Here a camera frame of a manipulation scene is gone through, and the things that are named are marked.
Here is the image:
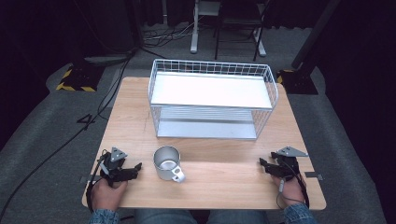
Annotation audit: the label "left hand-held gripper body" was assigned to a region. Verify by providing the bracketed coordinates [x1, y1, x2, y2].
[98, 147, 139, 189]

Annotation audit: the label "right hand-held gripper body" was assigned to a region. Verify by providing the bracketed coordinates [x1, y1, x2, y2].
[265, 146, 309, 182]

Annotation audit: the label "silver metal cup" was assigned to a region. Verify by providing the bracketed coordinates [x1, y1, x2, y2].
[152, 145, 187, 184]

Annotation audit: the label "white wire shelf rack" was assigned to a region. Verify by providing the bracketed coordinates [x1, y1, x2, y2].
[148, 58, 279, 142]

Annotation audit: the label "person's right hand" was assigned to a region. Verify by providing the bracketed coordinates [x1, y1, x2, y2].
[271, 175, 307, 208]

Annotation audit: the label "person's left hand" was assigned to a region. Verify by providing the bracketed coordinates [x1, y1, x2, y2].
[91, 178, 128, 213]

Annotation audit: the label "grey tape strip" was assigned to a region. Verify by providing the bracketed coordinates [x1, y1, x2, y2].
[304, 171, 324, 181]
[79, 175, 102, 184]

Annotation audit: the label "black yellow striped stand base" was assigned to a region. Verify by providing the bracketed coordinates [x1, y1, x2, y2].
[55, 63, 106, 92]
[276, 68, 319, 95]

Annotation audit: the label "person's legs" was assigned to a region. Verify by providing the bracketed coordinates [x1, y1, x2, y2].
[134, 208, 271, 224]

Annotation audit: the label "black metal stand pole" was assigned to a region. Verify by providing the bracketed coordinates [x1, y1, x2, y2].
[290, 0, 342, 70]

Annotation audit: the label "black chair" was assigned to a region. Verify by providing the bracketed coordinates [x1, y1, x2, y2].
[214, 0, 269, 62]

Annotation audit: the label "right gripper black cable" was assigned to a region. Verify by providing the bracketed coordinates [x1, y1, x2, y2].
[276, 159, 311, 210]

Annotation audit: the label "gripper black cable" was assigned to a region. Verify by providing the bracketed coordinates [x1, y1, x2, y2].
[276, 159, 311, 210]
[85, 149, 108, 214]

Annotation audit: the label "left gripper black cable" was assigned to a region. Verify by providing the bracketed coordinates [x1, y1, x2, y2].
[85, 149, 108, 214]

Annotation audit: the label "black floor cable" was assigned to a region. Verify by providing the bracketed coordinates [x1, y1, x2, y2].
[0, 50, 136, 220]

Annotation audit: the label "bundle of floor cables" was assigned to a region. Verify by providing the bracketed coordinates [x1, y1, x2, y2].
[141, 15, 206, 49]

